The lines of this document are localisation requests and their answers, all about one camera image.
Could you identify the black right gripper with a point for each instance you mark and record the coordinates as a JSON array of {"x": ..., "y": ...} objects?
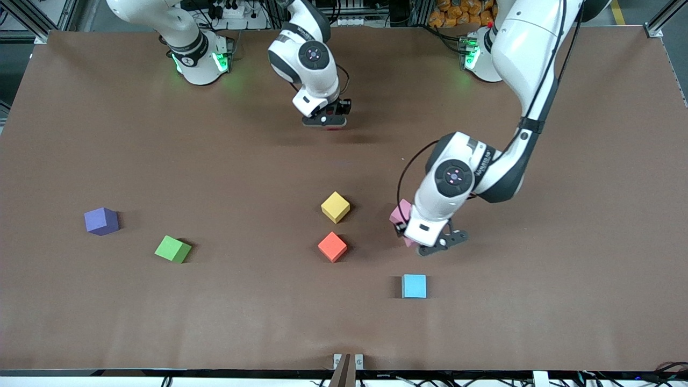
[{"x": 343, "y": 106}]

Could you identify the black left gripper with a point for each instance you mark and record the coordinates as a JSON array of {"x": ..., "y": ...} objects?
[{"x": 401, "y": 228}]

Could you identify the red foam block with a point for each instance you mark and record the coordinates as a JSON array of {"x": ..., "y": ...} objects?
[{"x": 334, "y": 128}]

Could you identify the pink foam block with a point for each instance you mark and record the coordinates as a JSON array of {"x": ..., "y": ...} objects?
[
  {"x": 400, "y": 210},
  {"x": 409, "y": 242}
]

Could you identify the yellow foam block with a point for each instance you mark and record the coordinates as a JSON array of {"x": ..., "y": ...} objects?
[{"x": 335, "y": 207}]

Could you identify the green foam block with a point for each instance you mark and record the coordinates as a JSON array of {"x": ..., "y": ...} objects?
[{"x": 172, "y": 249}]

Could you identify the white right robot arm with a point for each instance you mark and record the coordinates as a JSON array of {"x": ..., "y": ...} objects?
[{"x": 306, "y": 59}]

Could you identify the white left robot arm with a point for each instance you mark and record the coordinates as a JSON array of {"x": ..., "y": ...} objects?
[{"x": 532, "y": 59}]

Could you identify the light blue foam block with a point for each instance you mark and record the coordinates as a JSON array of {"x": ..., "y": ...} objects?
[{"x": 414, "y": 286}]

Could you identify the orange foam block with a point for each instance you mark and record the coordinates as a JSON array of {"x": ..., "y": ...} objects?
[{"x": 332, "y": 246}]

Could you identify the white power strip with plugs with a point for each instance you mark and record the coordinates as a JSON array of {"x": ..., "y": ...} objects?
[{"x": 236, "y": 11}]

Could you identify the bag of orange objects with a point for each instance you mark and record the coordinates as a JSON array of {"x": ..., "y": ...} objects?
[{"x": 462, "y": 13}]

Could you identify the small white block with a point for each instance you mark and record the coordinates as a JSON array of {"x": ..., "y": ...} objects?
[{"x": 540, "y": 379}]

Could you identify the purple foam block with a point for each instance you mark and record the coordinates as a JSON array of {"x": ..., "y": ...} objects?
[{"x": 99, "y": 220}]

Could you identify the small metal bracket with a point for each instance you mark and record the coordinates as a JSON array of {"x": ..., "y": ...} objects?
[{"x": 359, "y": 361}]

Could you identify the brown camera pole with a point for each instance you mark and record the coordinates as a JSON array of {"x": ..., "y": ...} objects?
[{"x": 343, "y": 373}]

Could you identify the aluminium frame profile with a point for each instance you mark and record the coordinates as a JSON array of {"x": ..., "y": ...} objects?
[
  {"x": 32, "y": 21},
  {"x": 664, "y": 19}
]

